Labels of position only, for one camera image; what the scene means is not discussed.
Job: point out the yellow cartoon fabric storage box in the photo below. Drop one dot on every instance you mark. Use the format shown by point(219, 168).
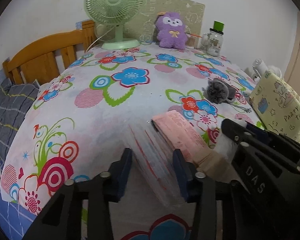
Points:
point(277, 105)

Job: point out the blue grid bed sheet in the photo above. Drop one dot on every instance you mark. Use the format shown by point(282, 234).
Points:
point(14, 219)

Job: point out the pink wet wipes pack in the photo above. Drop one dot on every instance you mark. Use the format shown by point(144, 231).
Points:
point(179, 134)

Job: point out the white floor fan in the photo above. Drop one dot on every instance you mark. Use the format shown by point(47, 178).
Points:
point(259, 68)

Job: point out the grey plaid pillow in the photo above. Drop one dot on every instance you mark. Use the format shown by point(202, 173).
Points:
point(15, 101)

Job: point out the grey drawstring pouch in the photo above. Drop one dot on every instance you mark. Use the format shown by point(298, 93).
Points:
point(219, 92)

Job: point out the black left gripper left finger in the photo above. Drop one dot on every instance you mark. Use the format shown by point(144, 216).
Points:
point(61, 216)

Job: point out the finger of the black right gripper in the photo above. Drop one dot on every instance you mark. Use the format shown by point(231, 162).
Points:
point(278, 142)
point(238, 133)

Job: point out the glass jar with green lid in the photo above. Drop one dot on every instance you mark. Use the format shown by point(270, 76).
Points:
point(212, 41)

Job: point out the green desk fan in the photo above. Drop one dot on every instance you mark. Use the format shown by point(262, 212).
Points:
point(115, 13)

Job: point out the floral tablecloth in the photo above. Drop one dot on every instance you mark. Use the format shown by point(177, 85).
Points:
point(71, 130)

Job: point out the purple plush toy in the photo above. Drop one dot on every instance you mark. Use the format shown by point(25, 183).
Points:
point(171, 31)

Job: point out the toothpick jar orange lid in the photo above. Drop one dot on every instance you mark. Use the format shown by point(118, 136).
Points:
point(193, 40)

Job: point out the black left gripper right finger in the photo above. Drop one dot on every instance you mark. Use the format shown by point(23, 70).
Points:
point(204, 192)

